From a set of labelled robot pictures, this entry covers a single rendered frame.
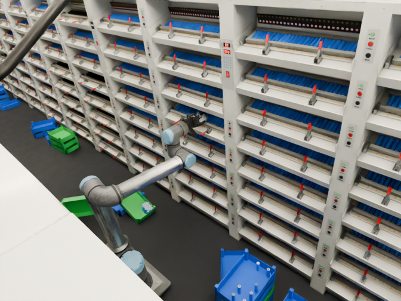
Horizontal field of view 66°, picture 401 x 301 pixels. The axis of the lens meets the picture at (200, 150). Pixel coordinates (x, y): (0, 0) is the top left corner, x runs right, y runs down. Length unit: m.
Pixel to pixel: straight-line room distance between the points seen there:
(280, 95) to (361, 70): 0.42
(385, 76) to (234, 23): 0.74
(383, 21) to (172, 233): 2.07
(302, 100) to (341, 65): 0.25
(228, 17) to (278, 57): 0.33
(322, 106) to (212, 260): 1.44
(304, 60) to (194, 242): 1.66
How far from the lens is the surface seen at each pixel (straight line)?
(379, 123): 1.48
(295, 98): 1.62
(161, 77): 2.30
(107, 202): 1.74
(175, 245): 2.59
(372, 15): 1.36
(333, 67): 1.46
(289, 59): 1.55
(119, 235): 2.12
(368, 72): 1.41
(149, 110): 2.54
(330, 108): 1.55
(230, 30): 1.70
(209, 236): 2.61
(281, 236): 2.22
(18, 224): 0.44
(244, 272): 1.91
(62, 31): 3.43
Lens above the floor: 1.99
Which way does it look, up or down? 34 degrees down
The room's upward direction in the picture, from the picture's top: 6 degrees counter-clockwise
